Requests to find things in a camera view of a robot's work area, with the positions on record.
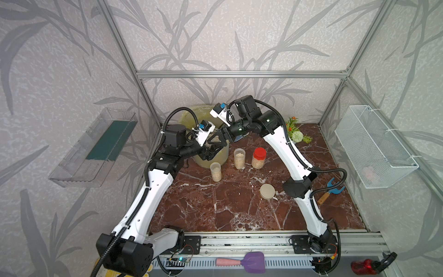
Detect clear oatmeal jar small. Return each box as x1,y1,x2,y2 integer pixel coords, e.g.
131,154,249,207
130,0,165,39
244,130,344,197
210,162,222,182

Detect beige jar lid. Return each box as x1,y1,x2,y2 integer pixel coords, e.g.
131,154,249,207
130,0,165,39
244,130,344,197
260,184,276,200

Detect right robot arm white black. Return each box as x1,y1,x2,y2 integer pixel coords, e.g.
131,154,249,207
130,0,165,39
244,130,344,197
207,95,333,253

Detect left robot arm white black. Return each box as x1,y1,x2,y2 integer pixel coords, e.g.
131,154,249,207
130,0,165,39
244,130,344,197
91,107,215,277

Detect open clear oatmeal jar tall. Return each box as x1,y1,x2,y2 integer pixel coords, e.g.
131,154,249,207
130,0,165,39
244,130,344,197
234,148,246,170

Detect red lid oatmeal jar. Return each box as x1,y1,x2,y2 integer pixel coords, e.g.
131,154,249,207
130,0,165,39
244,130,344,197
251,147,266,169

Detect mesh trash bin yellow bag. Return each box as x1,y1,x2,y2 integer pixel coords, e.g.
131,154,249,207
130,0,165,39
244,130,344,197
178,105,231,169

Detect white pot artificial flowers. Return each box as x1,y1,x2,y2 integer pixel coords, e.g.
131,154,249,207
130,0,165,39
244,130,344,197
286,117,312,144

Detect green circuit board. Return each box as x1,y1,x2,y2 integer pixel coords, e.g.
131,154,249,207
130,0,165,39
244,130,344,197
168,256,192,267

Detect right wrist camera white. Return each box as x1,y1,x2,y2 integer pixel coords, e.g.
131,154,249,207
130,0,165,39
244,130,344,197
210,103,230,126

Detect clear plastic wall shelf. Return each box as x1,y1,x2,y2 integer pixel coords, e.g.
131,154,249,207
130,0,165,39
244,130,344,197
48,108,138,188

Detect purple scoop pink handle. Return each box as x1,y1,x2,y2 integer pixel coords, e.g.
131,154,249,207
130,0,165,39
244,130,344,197
216,252,266,274

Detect white wire wall basket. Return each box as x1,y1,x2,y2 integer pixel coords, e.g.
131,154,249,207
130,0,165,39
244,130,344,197
335,105,419,189

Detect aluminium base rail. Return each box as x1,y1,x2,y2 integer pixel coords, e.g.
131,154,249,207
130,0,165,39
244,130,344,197
152,231,392,259

